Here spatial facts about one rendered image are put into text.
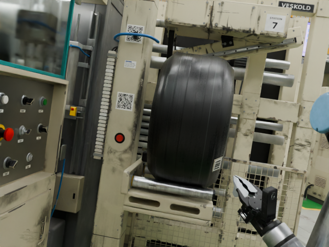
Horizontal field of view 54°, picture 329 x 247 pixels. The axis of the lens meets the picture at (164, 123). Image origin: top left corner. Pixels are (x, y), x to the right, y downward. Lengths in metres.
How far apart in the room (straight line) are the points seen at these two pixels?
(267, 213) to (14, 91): 0.88
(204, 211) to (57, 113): 0.70
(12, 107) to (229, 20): 1.08
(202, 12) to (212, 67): 0.49
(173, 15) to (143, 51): 0.36
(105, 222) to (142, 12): 0.92
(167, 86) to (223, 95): 0.21
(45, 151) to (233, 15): 1.07
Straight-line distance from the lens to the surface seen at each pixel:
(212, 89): 1.19
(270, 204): 1.11
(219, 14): 1.69
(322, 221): 1.19
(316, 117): 0.99
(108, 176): 1.44
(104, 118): 1.43
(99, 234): 1.53
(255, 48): 1.81
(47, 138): 1.35
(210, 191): 1.33
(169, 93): 1.18
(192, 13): 1.69
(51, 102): 1.32
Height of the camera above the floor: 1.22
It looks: 3 degrees down
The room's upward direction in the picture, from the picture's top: 9 degrees clockwise
